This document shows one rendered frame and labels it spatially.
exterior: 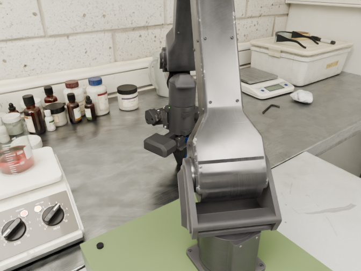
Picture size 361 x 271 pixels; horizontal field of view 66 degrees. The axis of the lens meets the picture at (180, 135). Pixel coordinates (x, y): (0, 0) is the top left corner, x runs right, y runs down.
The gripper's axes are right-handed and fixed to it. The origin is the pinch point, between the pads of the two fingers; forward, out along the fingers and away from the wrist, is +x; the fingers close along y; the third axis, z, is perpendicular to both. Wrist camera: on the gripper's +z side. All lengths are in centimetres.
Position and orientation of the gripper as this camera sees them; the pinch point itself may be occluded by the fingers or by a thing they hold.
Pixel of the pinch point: (180, 151)
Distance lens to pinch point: 64.1
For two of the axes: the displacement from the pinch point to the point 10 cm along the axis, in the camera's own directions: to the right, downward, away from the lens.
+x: -0.3, 8.7, 4.9
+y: -6.0, 3.8, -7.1
